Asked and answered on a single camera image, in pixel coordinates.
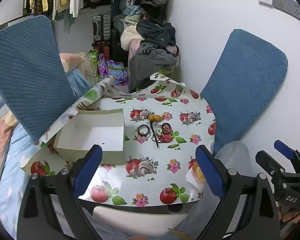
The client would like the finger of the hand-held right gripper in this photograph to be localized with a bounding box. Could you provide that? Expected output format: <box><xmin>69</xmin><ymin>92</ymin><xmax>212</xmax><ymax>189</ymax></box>
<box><xmin>255</xmin><ymin>151</ymin><xmax>290</xmax><ymax>179</ymax></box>
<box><xmin>274</xmin><ymin>140</ymin><xmax>300</xmax><ymax>173</ymax></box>

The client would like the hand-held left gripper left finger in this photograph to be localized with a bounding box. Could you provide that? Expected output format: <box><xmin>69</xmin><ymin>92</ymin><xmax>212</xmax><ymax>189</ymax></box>
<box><xmin>16</xmin><ymin>144</ymin><xmax>103</xmax><ymax>240</ymax></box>

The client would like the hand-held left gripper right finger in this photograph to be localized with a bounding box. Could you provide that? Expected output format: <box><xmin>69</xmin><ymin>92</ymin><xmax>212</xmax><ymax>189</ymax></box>
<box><xmin>195</xmin><ymin>144</ymin><xmax>282</xmax><ymax>240</ymax></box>

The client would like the white cardboard box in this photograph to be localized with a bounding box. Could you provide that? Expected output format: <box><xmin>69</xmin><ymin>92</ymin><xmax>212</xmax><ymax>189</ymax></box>
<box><xmin>53</xmin><ymin>108</ymin><xmax>127</xmax><ymax>165</ymax></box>

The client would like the black hair stick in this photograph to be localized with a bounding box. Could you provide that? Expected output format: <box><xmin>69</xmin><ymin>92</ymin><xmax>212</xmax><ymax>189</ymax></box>
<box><xmin>149</xmin><ymin>121</ymin><xmax>160</xmax><ymax>148</ymax></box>

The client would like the person's right hand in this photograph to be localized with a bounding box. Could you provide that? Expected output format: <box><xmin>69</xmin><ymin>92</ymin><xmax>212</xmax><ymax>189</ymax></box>
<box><xmin>277</xmin><ymin>204</ymin><xmax>300</xmax><ymax>229</ymax></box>

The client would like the person's grey trouser leg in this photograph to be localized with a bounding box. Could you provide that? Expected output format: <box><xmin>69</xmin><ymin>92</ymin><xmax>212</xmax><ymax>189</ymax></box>
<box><xmin>162</xmin><ymin>141</ymin><xmax>253</xmax><ymax>240</ymax></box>

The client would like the clear plastic bangle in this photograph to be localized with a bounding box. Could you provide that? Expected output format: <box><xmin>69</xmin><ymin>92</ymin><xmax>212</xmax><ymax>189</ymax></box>
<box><xmin>134</xmin><ymin>130</ymin><xmax>152</xmax><ymax>141</ymax></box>

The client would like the fruit printed tablecloth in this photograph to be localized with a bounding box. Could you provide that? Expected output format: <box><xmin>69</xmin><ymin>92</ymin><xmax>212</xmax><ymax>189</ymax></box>
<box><xmin>20</xmin><ymin>72</ymin><xmax>217</xmax><ymax>207</ymax></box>

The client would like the blue quilted chair back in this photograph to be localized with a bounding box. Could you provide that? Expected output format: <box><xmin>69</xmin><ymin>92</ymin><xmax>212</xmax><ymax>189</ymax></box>
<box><xmin>0</xmin><ymin>14</ymin><xmax>78</xmax><ymax>143</ymax></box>
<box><xmin>200</xmin><ymin>29</ymin><xmax>288</xmax><ymax>154</ymax></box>

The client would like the light blue printed bedsheet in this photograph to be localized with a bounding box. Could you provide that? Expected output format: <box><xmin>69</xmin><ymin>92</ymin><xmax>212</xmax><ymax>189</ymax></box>
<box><xmin>0</xmin><ymin>80</ymin><xmax>65</xmax><ymax>233</ymax></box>

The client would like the light blue pleated cloth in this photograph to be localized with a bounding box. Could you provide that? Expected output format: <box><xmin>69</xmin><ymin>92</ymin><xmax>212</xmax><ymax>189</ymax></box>
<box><xmin>66</xmin><ymin>69</ymin><xmax>91</xmax><ymax>98</ymax></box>

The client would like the green purple floral cloth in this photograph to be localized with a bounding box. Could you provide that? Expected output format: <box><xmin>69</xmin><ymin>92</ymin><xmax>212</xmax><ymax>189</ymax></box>
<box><xmin>88</xmin><ymin>50</ymin><xmax>128</xmax><ymax>86</ymax></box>

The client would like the grey garment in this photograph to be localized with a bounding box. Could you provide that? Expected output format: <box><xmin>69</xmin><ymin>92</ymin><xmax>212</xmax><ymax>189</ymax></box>
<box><xmin>127</xmin><ymin>41</ymin><xmax>181</xmax><ymax>93</ymax></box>

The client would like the red black bag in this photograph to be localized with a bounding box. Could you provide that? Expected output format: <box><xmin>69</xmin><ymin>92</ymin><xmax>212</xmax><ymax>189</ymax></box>
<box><xmin>93</xmin><ymin>41</ymin><xmax>112</xmax><ymax>55</ymax></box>

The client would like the black suitcase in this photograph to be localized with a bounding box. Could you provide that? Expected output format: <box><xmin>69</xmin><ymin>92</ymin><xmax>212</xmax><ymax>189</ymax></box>
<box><xmin>111</xmin><ymin>29</ymin><xmax>127</xmax><ymax>63</ymax></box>

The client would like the cream fleece garment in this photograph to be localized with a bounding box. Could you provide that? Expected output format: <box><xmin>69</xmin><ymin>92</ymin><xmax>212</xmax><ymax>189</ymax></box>
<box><xmin>120</xmin><ymin>25</ymin><xmax>145</xmax><ymax>53</ymax></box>

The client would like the grey ribbed suitcase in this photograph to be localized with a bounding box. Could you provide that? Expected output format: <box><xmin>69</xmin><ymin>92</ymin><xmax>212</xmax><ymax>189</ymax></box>
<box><xmin>92</xmin><ymin>14</ymin><xmax>112</xmax><ymax>42</ymax></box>

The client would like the grey power strip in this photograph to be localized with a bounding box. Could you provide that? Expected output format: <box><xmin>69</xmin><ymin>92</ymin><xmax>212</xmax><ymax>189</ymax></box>
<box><xmin>272</xmin><ymin>0</ymin><xmax>300</xmax><ymax>28</ymax></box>

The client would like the dark navy jacket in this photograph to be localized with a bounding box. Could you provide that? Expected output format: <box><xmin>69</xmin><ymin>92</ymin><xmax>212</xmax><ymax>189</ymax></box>
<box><xmin>136</xmin><ymin>19</ymin><xmax>177</xmax><ymax>46</ymax></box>

